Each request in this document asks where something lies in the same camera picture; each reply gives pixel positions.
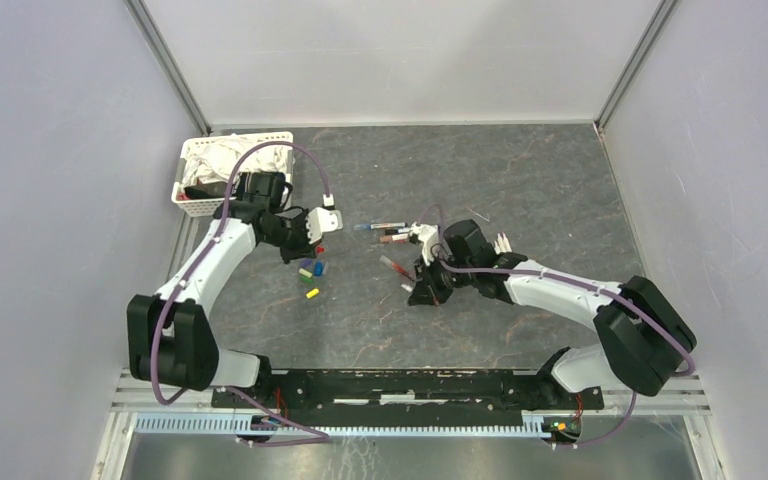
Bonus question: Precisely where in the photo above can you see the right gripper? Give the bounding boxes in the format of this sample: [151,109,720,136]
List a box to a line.
[409,248,476,306]

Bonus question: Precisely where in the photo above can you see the brown cap pen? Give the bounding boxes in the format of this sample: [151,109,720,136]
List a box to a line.
[379,233,410,244]

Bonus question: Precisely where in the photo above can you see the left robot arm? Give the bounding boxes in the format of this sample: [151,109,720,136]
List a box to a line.
[126,172,318,408]

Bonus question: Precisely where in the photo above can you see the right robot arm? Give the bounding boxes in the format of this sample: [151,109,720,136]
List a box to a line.
[408,220,697,408]

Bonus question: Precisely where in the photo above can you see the blue cap silver pen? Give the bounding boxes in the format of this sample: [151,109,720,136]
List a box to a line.
[353,222,407,230]

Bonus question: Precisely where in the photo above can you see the black item in basket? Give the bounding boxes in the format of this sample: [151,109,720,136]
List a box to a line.
[184,187,225,201]

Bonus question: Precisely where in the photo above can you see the white cloth in basket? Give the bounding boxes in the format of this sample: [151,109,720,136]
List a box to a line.
[179,132,294,187]

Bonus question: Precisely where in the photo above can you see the white plastic basket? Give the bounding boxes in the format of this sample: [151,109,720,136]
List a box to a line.
[171,131,295,218]

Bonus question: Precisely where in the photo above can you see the right base electronics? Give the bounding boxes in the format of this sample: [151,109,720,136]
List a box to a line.
[541,417,582,445]

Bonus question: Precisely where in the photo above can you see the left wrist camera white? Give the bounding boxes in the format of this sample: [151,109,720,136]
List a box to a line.
[306,207,343,244]

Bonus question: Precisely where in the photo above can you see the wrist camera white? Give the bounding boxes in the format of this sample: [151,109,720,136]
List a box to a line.
[306,207,343,244]
[408,222,440,266]

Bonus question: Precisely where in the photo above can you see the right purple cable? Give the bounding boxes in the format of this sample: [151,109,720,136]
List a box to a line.
[417,203,697,449]

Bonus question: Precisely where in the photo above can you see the purple cable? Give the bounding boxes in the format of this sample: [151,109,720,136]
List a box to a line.
[417,203,697,449]
[149,140,336,446]

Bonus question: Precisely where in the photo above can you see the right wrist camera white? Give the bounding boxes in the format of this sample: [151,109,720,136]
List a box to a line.
[408,222,440,266]

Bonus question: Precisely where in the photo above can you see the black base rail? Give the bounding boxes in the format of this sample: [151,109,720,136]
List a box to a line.
[245,369,605,427]

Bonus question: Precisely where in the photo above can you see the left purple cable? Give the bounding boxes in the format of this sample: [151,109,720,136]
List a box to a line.
[149,140,336,446]

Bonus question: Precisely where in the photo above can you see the grey slotted cable duct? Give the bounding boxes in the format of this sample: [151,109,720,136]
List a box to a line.
[134,413,550,439]

